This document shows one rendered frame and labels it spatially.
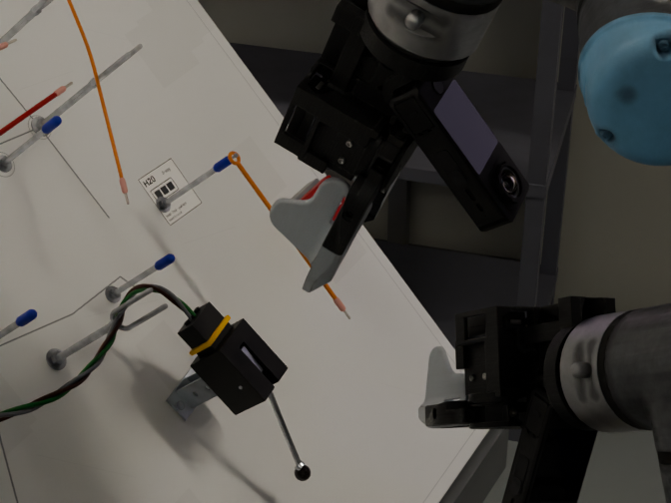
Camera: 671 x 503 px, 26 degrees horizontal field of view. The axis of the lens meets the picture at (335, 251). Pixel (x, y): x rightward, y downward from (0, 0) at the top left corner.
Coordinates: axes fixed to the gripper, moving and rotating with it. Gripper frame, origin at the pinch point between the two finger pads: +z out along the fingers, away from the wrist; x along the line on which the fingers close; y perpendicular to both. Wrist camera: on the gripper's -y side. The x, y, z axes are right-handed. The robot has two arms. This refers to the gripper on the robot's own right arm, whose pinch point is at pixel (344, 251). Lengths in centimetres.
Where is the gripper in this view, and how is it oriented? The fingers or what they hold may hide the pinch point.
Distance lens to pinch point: 104.4
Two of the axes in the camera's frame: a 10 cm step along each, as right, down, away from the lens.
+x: -4.1, 5.7, -7.2
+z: -3.2, 6.4, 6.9
